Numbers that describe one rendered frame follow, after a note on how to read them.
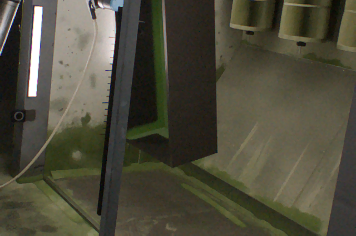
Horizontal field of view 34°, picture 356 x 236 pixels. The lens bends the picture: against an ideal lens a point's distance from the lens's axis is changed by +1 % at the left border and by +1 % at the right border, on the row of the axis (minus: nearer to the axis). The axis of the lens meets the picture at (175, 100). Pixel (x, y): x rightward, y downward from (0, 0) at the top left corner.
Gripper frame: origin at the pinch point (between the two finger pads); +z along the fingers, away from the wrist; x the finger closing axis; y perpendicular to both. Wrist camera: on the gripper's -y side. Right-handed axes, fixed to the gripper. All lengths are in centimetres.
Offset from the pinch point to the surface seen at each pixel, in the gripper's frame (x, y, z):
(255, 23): 135, 67, 8
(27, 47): -23, 39, 64
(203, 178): 59, 168, 5
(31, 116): -36, 86, 60
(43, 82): -21, 66, 61
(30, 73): -28, 55, 59
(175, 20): 24, 18, -50
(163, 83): 43, 79, 6
